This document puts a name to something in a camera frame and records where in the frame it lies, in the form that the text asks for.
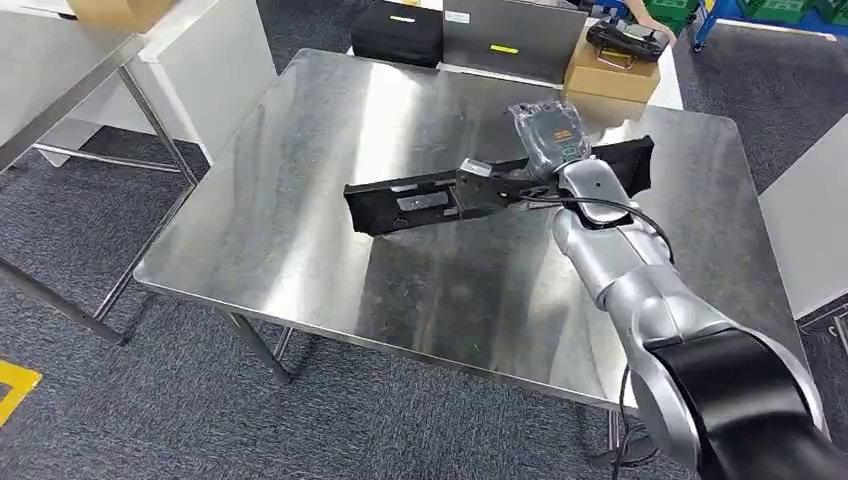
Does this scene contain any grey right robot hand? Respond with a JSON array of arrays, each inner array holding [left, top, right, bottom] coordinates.
[[508, 99, 593, 181]]

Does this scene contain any long black plastic part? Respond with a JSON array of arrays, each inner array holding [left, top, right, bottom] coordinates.
[[343, 135, 656, 238]]

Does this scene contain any cardboard box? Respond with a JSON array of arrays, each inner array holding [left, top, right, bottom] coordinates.
[[66, 0, 175, 34], [563, 26, 662, 105]]

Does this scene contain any grey case with yellow label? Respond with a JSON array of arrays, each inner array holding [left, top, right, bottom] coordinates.
[[442, 0, 590, 86]]

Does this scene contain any black handheld controller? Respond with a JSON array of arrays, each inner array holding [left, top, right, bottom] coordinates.
[[586, 18, 670, 65]]

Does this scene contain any white table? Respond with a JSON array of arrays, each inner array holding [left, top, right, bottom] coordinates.
[[758, 112, 848, 321], [344, 0, 685, 111], [33, 0, 280, 168]]

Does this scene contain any person's hand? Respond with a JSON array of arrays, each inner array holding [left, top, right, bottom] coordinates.
[[622, 0, 678, 48]]

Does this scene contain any green plastic crate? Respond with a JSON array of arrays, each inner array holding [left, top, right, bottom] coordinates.
[[814, 0, 848, 28], [738, 0, 816, 25], [645, 0, 700, 34]]

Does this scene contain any black case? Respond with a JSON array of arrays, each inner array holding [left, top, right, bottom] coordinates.
[[351, 0, 444, 69]]

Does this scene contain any blue metal shelving rack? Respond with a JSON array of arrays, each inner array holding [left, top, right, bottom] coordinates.
[[692, 0, 848, 53]]

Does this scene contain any stainless steel table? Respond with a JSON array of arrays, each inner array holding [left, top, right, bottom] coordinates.
[[132, 47, 815, 465]]

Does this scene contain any yellow floor tape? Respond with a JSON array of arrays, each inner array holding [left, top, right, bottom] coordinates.
[[0, 359, 44, 429]]

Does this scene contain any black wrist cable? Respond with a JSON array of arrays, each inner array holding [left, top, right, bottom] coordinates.
[[519, 193, 676, 266]]

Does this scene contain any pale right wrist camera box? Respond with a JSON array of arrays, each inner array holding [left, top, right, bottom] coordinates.
[[453, 158, 531, 220]]

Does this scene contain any black hanging arm cable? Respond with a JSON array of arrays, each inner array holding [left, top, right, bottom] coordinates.
[[609, 364, 657, 480]]

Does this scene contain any steel frame table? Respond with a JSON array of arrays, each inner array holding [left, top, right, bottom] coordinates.
[[0, 6, 200, 347]]

